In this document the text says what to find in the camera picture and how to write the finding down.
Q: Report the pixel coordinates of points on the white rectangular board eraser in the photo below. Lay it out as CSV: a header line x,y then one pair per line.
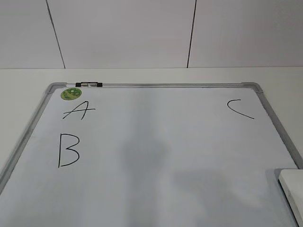
x,y
291,181

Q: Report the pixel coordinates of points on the round green magnet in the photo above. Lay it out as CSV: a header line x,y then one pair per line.
x,y
71,94

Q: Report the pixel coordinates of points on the white board with grey frame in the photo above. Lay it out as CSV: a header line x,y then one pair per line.
x,y
150,155

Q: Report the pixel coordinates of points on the black marker pen on frame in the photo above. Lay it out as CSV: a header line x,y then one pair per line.
x,y
88,84

